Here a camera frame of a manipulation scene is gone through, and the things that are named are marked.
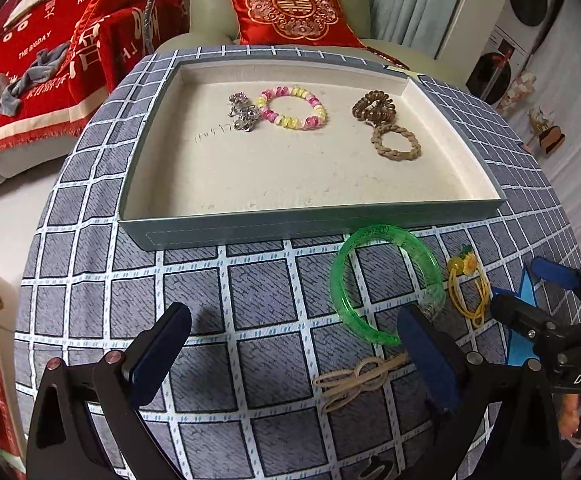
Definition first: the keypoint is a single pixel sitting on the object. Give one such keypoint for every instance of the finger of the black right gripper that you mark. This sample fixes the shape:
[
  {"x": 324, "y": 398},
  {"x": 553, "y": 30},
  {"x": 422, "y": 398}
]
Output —
[
  {"x": 564, "y": 276},
  {"x": 532, "y": 323}
]

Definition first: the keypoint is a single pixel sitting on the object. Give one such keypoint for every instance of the red embroidered cushion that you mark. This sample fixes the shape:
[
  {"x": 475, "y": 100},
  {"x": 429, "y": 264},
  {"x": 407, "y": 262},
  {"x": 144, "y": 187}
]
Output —
[{"x": 315, "y": 23}]

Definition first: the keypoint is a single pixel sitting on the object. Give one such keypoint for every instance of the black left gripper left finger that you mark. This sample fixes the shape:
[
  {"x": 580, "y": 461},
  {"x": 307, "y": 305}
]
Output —
[{"x": 63, "y": 442}]

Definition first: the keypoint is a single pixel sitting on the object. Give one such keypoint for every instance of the grey jewelry tray beige lining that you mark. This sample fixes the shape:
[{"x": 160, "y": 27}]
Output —
[{"x": 195, "y": 180}]

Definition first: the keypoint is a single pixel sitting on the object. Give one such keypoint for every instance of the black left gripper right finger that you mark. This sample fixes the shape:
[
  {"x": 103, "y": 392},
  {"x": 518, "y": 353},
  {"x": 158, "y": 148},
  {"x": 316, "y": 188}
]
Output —
[{"x": 524, "y": 442}]

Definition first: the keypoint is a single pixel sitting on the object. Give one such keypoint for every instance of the green leather armchair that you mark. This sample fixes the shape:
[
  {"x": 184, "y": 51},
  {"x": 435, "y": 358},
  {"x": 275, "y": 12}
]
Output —
[{"x": 214, "y": 24}]

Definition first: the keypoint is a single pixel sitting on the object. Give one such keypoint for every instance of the green translucent bangle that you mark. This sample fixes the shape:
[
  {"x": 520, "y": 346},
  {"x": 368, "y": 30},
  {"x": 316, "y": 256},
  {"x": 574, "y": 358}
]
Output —
[{"x": 394, "y": 263}]

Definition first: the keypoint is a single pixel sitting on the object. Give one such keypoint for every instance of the blue grid tablecloth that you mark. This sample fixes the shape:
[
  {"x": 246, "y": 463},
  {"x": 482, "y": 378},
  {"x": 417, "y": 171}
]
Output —
[{"x": 239, "y": 401}]

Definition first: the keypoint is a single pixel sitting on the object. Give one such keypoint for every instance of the red blanket with lettering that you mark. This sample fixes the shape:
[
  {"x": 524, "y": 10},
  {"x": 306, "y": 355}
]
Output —
[{"x": 106, "y": 41}]

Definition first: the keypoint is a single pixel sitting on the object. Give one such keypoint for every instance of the white washing machine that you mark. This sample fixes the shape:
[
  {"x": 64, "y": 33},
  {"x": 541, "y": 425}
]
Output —
[{"x": 515, "y": 35}]

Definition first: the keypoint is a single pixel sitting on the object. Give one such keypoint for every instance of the blue star sticker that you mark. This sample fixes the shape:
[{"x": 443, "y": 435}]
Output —
[{"x": 518, "y": 348}]

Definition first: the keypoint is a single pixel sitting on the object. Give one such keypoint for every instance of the grey cloth on blanket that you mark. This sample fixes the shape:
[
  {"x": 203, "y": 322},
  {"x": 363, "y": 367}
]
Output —
[{"x": 42, "y": 69}]

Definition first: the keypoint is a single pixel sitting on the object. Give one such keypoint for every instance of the silver crystal hair clip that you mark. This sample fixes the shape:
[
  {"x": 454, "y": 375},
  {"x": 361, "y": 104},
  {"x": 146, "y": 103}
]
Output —
[{"x": 244, "y": 112}]

